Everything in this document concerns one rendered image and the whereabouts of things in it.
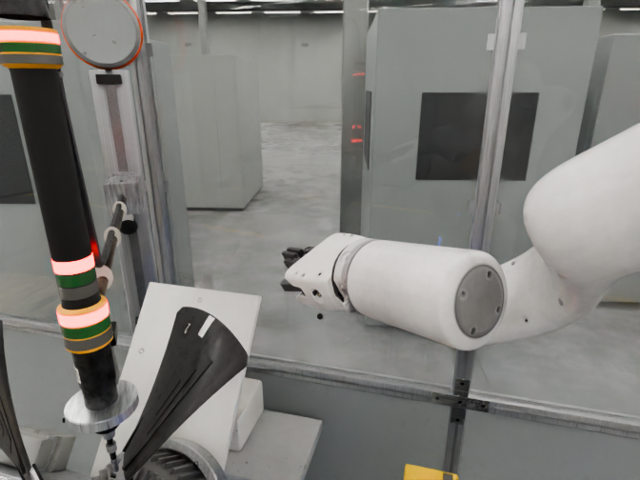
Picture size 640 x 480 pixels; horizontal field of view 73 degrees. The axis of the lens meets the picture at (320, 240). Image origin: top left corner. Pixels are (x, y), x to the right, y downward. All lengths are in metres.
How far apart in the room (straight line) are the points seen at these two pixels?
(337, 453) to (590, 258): 1.23
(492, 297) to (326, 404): 1.02
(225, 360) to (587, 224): 0.45
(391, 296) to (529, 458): 1.06
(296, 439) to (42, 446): 0.62
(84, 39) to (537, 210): 0.98
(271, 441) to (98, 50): 1.04
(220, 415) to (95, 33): 0.83
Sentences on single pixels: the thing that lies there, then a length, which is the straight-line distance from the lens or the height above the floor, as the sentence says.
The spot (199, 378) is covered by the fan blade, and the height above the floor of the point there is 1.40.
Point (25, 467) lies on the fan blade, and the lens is 0.78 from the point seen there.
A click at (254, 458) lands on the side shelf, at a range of 1.27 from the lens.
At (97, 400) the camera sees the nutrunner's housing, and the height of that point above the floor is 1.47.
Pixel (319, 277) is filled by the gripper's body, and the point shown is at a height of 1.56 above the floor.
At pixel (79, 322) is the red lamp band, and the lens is 0.47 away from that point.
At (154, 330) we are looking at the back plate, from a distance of 0.99.
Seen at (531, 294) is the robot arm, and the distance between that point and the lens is 0.44.
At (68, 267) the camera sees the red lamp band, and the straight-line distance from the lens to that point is 0.45.
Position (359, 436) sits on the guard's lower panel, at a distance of 1.41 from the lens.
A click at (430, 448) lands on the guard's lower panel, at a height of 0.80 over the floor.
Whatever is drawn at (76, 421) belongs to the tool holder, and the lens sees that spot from 0.52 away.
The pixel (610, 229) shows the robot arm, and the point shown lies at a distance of 0.31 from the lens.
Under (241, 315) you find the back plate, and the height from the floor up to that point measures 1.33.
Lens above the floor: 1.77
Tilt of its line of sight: 20 degrees down
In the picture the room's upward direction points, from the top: straight up
